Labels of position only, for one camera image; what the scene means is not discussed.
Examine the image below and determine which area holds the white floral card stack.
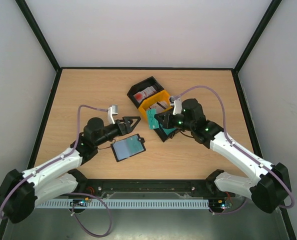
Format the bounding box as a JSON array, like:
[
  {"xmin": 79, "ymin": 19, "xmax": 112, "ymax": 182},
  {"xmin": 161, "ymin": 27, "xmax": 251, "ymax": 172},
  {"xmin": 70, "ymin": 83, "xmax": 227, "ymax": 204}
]
[{"xmin": 149, "ymin": 100, "xmax": 171, "ymax": 114}]

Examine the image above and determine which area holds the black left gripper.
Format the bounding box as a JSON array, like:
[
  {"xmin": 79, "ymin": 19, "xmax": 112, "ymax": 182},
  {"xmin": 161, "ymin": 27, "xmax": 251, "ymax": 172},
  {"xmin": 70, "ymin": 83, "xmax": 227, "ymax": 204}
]
[{"xmin": 94, "ymin": 116, "xmax": 141, "ymax": 147}]

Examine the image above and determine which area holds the black leather card holder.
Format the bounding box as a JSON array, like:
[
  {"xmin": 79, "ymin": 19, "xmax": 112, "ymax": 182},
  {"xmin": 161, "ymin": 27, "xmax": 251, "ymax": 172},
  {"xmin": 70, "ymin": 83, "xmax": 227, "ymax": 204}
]
[{"xmin": 110, "ymin": 134, "xmax": 146, "ymax": 162}]

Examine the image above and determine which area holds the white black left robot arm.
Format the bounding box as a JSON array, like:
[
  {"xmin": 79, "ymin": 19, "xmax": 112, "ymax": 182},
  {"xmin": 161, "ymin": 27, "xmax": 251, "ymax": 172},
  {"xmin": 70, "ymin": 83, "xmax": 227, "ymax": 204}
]
[{"xmin": 0, "ymin": 116, "xmax": 141, "ymax": 224}]

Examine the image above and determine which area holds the black aluminium frame rail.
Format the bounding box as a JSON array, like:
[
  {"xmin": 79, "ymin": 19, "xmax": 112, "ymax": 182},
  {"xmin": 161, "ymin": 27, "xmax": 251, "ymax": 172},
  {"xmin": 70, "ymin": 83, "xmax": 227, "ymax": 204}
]
[{"xmin": 13, "ymin": 177, "xmax": 281, "ymax": 198}]

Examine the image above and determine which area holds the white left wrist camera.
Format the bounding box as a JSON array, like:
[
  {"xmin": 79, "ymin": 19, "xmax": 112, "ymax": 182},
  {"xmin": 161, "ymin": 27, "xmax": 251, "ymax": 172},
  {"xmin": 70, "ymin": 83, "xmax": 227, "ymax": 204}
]
[{"xmin": 107, "ymin": 104, "xmax": 118, "ymax": 125}]

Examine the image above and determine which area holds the black bin with red cards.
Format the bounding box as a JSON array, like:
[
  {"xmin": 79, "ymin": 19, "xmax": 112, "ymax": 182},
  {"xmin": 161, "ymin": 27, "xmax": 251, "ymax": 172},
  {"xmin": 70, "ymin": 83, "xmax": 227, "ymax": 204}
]
[{"xmin": 127, "ymin": 76, "xmax": 164, "ymax": 108}]

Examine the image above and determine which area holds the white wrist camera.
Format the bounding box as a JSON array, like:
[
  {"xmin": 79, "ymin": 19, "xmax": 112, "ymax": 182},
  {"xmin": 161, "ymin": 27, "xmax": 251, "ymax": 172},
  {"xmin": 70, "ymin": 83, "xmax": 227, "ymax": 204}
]
[
  {"xmin": 107, "ymin": 104, "xmax": 118, "ymax": 125},
  {"xmin": 169, "ymin": 95, "xmax": 182, "ymax": 116}
]

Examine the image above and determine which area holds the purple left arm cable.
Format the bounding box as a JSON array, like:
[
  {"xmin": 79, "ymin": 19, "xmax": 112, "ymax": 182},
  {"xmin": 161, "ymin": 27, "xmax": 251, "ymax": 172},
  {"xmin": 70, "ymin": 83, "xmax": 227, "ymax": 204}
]
[{"xmin": 0, "ymin": 104, "xmax": 114, "ymax": 236}]

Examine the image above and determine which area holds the black bin with teal cards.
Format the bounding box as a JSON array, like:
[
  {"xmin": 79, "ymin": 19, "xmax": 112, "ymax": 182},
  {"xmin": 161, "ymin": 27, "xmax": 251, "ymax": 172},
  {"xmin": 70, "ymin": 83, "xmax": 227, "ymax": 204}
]
[{"xmin": 154, "ymin": 125, "xmax": 180, "ymax": 143}]

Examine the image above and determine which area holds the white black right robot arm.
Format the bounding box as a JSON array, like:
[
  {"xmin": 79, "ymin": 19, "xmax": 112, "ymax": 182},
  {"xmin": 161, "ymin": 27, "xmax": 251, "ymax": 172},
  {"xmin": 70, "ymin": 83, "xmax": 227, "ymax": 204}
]
[{"xmin": 154, "ymin": 98, "xmax": 292, "ymax": 214}]

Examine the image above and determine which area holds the white slotted cable duct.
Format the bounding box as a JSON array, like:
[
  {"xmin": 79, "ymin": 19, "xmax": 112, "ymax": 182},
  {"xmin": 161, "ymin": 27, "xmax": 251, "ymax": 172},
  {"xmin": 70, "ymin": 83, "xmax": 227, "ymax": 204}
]
[{"xmin": 37, "ymin": 198, "xmax": 209, "ymax": 210}]

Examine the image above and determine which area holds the teal card stack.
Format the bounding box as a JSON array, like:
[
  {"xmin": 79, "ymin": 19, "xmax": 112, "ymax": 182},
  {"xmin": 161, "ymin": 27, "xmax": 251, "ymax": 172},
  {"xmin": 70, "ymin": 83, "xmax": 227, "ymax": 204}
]
[{"xmin": 162, "ymin": 128, "xmax": 177, "ymax": 135}]

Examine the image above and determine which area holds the red white card stack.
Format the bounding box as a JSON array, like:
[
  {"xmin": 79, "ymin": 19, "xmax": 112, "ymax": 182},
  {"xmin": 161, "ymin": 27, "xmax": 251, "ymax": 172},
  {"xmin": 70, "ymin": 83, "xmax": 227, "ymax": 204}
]
[{"xmin": 133, "ymin": 86, "xmax": 157, "ymax": 103}]

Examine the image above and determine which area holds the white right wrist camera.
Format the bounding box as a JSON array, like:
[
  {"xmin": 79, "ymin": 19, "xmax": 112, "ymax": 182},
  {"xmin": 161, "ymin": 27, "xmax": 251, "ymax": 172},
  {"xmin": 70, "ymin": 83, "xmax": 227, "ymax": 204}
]
[{"xmin": 169, "ymin": 95, "xmax": 182, "ymax": 116}]

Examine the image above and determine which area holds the teal credit card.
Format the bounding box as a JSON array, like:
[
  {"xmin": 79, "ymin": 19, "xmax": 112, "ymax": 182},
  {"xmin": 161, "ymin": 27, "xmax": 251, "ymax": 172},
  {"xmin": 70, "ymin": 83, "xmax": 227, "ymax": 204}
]
[
  {"xmin": 126, "ymin": 135, "xmax": 144, "ymax": 156},
  {"xmin": 146, "ymin": 108, "xmax": 160, "ymax": 130}
]

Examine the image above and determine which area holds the yellow plastic bin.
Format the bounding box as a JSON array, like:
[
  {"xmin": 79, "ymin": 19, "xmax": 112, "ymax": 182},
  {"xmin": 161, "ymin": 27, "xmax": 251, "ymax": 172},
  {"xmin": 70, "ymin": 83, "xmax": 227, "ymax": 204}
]
[{"xmin": 138, "ymin": 90, "xmax": 171, "ymax": 122}]

